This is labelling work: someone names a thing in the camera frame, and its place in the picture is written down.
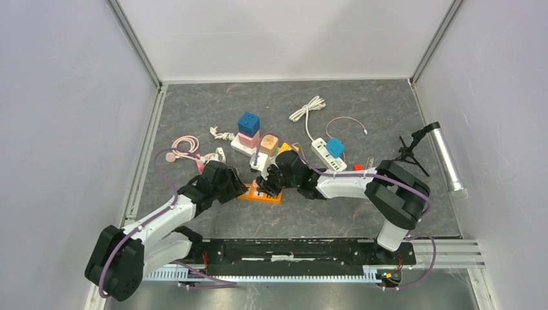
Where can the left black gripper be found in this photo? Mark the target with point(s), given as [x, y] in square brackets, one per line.
[236, 188]

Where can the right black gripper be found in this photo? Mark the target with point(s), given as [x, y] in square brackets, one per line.
[266, 186]

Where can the orange power strip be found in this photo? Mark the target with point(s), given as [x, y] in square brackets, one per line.
[253, 195]

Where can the tan wooden cube socket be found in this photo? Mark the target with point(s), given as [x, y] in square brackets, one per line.
[269, 145]

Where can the long white power strip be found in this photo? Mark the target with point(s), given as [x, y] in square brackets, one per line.
[240, 148]

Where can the yellow cube socket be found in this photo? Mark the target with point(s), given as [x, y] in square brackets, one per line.
[286, 147]

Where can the pink cube socket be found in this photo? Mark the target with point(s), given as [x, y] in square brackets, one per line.
[248, 141]

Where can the small white power strip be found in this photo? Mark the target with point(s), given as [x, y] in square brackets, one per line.
[318, 146]

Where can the blue cube socket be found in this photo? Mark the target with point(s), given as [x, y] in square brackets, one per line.
[248, 124]

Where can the light blue plug adapter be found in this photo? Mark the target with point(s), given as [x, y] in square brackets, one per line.
[335, 147]

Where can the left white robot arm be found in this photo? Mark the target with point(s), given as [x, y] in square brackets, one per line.
[123, 256]

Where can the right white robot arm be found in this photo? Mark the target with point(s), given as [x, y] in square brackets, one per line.
[397, 194]

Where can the pink round socket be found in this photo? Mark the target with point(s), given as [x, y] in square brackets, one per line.
[200, 163]

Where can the small red cube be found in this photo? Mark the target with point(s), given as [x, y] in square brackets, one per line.
[358, 167]

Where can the grey ruler strip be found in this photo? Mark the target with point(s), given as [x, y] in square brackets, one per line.
[370, 162]

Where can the black mini tripod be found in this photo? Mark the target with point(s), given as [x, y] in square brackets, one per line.
[406, 152]

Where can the silver microphone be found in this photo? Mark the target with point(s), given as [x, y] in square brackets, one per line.
[455, 185]

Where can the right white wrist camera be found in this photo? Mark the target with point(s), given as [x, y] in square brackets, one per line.
[259, 163]

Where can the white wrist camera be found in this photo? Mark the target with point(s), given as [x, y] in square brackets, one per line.
[259, 163]
[217, 155]

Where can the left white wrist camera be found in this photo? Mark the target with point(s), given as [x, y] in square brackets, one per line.
[217, 155]

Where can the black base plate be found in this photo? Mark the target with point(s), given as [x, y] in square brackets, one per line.
[294, 257]

